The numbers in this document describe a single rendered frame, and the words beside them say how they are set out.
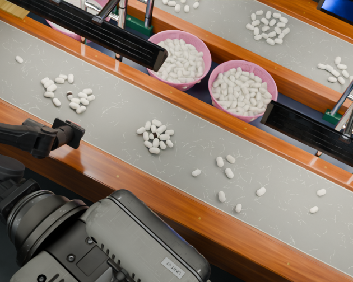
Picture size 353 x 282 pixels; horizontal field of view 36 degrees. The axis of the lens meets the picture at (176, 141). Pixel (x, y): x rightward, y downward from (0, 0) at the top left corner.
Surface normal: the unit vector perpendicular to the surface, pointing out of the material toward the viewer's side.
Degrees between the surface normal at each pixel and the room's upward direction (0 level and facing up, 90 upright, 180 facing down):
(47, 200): 17
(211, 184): 0
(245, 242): 0
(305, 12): 0
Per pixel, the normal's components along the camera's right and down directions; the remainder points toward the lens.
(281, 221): 0.15, -0.51
